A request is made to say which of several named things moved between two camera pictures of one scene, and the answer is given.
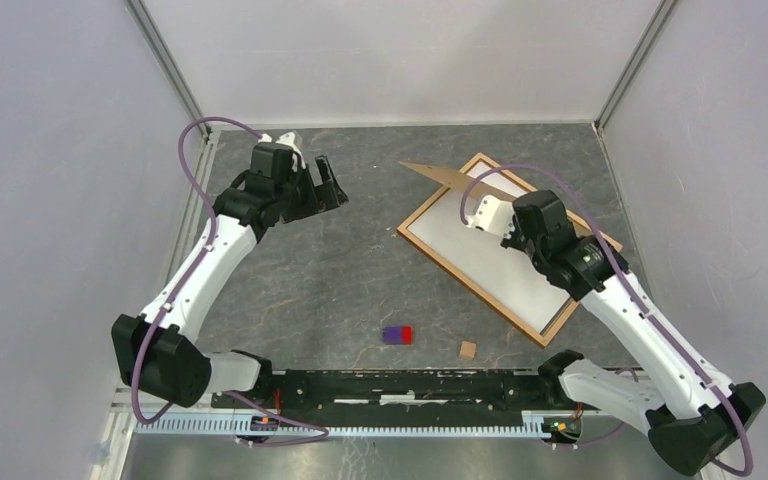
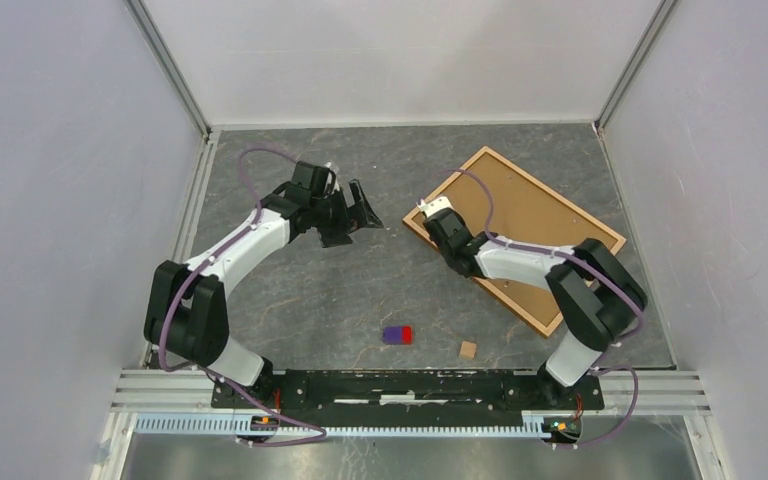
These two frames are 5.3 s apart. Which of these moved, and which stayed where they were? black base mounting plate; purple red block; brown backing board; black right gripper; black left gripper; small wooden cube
Moved: brown backing board; black right gripper; black left gripper
Stayed: black base mounting plate; small wooden cube; purple red block
